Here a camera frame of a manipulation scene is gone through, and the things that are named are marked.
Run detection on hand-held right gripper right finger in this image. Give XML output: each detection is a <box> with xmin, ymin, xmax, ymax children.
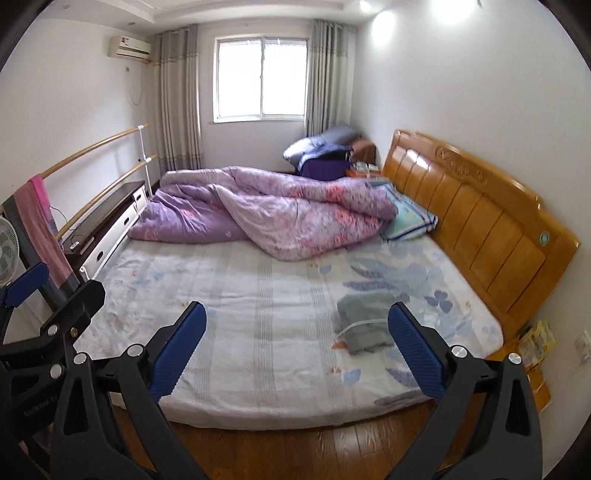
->
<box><xmin>387</xmin><ymin>302</ymin><xmax>543</xmax><ymax>480</ymax></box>

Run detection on white bar post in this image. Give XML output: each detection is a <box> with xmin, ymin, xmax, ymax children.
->
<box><xmin>137</xmin><ymin>124</ymin><xmax>153</xmax><ymax>199</ymax></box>

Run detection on teal pillow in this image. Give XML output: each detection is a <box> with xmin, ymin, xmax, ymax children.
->
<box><xmin>381</xmin><ymin>182</ymin><xmax>439</xmax><ymax>244</ymax></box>

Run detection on white standing fan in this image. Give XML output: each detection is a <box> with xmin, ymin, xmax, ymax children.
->
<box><xmin>0</xmin><ymin>217</ymin><xmax>24</xmax><ymax>289</ymax></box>

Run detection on white air conditioner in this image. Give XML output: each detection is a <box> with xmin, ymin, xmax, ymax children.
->
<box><xmin>109</xmin><ymin>34</ymin><xmax>152</xmax><ymax>63</ymax></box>

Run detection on white hoodie cord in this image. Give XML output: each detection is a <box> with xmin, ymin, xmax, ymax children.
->
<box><xmin>333</xmin><ymin>318</ymin><xmax>386</xmax><ymax>344</ymax></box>

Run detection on grey striped curtain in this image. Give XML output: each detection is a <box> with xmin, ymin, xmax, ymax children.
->
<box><xmin>152</xmin><ymin>24</ymin><xmax>205</xmax><ymax>174</ymax></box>
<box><xmin>305</xmin><ymin>18</ymin><xmax>358</xmax><ymax>137</ymax></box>

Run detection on grey striped towel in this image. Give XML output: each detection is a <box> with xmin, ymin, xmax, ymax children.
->
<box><xmin>2</xmin><ymin>185</ymin><xmax>81</xmax><ymax>301</ymax></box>

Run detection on yellow packet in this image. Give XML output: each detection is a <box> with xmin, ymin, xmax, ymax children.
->
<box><xmin>517</xmin><ymin>320</ymin><xmax>557</xmax><ymax>370</ymax></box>

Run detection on black set-top box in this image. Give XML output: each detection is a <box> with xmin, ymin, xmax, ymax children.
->
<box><xmin>62</xmin><ymin>237</ymin><xmax>95</xmax><ymax>256</ymax></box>

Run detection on grey hoodie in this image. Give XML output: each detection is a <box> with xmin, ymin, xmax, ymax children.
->
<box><xmin>336</xmin><ymin>290</ymin><xmax>402</xmax><ymax>356</ymax></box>

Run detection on wooden headboard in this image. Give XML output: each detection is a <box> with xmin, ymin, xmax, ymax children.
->
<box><xmin>379</xmin><ymin>129</ymin><xmax>580</xmax><ymax>326</ymax></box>

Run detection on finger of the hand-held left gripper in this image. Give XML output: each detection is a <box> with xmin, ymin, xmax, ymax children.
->
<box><xmin>0</xmin><ymin>262</ymin><xmax>49</xmax><ymax>320</ymax></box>
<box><xmin>0</xmin><ymin>279</ymin><xmax>106</xmax><ymax>376</ymax></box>

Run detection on purple floral quilt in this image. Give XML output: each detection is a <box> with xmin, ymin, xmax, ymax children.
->
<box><xmin>127</xmin><ymin>165</ymin><xmax>400</xmax><ymax>263</ymax></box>

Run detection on wooden wall bar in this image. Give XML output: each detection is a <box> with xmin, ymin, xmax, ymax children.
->
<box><xmin>54</xmin><ymin>156</ymin><xmax>158</xmax><ymax>237</ymax></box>
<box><xmin>28</xmin><ymin>122</ymin><xmax>151</xmax><ymax>185</ymax></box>

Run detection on dark top white cabinet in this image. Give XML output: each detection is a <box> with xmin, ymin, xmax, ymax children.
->
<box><xmin>62</xmin><ymin>181</ymin><xmax>148</xmax><ymax>280</ymax></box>

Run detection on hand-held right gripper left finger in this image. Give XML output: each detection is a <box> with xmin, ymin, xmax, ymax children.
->
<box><xmin>51</xmin><ymin>301</ymin><xmax>218</xmax><ymax>480</ymax></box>

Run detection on pink towel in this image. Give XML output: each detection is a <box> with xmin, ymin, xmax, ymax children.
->
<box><xmin>28</xmin><ymin>174</ymin><xmax>70</xmax><ymax>287</ymax></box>

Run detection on wooden nightstand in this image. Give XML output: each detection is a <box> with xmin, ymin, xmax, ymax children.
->
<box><xmin>345</xmin><ymin>162</ymin><xmax>383</xmax><ymax>180</ymax></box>
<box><xmin>485</xmin><ymin>339</ymin><xmax>552</xmax><ymax>411</ymax></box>

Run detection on window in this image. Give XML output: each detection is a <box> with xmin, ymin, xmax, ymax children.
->
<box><xmin>213</xmin><ymin>36</ymin><xmax>309</xmax><ymax>123</ymax></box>

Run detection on floral bed sheet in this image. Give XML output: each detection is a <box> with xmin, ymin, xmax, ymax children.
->
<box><xmin>74</xmin><ymin>233</ymin><xmax>505</xmax><ymax>431</ymax></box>

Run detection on dark purple blanket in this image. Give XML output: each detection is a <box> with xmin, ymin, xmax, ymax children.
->
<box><xmin>299</xmin><ymin>156</ymin><xmax>355</xmax><ymax>182</ymax></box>

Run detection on brown cabinet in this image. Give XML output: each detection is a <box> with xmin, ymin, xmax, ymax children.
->
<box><xmin>352</xmin><ymin>137</ymin><xmax>377</xmax><ymax>164</ymax></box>

